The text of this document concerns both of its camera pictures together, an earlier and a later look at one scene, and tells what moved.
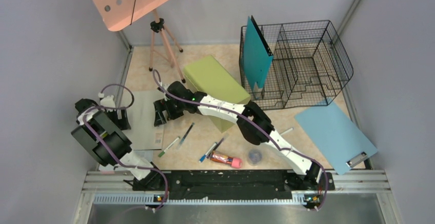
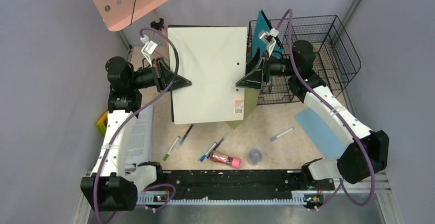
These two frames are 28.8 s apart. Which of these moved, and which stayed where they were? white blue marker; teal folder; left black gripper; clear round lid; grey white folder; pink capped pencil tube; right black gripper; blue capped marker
Moved: grey white folder; teal folder; right black gripper; left black gripper
Stayed: white blue marker; clear round lid; blue capped marker; pink capped pencil tube
